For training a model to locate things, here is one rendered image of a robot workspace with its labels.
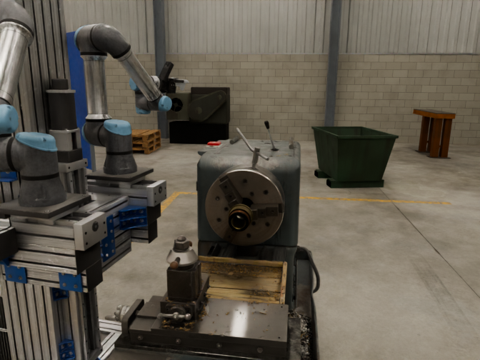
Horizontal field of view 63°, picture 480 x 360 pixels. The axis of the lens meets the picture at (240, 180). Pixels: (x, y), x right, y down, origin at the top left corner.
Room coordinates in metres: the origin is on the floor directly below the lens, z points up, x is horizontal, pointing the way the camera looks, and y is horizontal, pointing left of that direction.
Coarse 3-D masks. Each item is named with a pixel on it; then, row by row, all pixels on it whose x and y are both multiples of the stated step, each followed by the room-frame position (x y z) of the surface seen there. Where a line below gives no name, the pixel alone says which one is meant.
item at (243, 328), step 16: (144, 304) 0.96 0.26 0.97; (208, 304) 0.96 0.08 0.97; (224, 304) 0.96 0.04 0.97; (240, 304) 0.96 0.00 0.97; (256, 304) 0.96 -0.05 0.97; (272, 304) 0.96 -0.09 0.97; (128, 320) 0.89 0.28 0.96; (144, 320) 0.90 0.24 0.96; (160, 320) 0.89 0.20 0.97; (192, 320) 0.89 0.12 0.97; (208, 320) 0.89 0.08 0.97; (224, 320) 0.89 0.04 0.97; (240, 320) 0.89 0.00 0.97; (256, 320) 0.89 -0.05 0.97; (272, 320) 0.89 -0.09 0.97; (144, 336) 0.86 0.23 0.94; (160, 336) 0.85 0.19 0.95; (176, 336) 0.84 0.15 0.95; (192, 336) 0.84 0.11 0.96; (208, 336) 0.83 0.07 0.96; (224, 336) 0.83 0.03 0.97; (240, 336) 0.82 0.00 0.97; (256, 336) 0.82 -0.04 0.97; (272, 336) 0.82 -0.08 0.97; (256, 352) 0.82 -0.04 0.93; (272, 352) 0.81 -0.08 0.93
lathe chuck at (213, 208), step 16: (240, 176) 1.48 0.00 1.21; (256, 176) 1.47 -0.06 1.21; (272, 176) 1.53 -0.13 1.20; (208, 192) 1.50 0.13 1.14; (240, 192) 1.48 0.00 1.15; (256, 192) 1.47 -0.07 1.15; (272, 192) 1.46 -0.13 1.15; (208, 208) 1.50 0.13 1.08; (224, 208) 1.49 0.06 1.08; (224, 224) 1.49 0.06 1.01; (256, 224) 1.47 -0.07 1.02; (272, 224) 1.46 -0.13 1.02; (240, 240) 1.48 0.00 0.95; (256, 240) 1.47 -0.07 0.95
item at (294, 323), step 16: (288, 320) 0.96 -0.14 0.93; (128, 336) 0.88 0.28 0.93; (288, 336) 0.89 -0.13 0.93; (112, 352) 0.84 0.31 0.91; (128, 352) 0.84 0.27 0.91; (144, 352) 0.84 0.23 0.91; (160, 352) 0.84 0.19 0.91; (176, 352) 0.83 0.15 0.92; (192, 352) 0.83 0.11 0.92; (208, 352) 0.82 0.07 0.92; (224, 352) 0.82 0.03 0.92; (240, 352) 0.82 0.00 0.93; (288, 352) 0.83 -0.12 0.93
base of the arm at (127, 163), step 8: (112, 152) 1.71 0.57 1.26; (120, 152) 1.72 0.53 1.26; (128, 152) 1.74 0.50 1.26; (112, 160) 1.71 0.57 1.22; (120, 160) 1.71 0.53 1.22; (128, 160) 1.73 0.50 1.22; (104, 168) 1.72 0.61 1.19; (112, 168) 1.70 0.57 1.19; (120, 168) 1.70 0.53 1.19; (128, 168) 1.72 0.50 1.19; (136, 168) 1.77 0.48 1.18
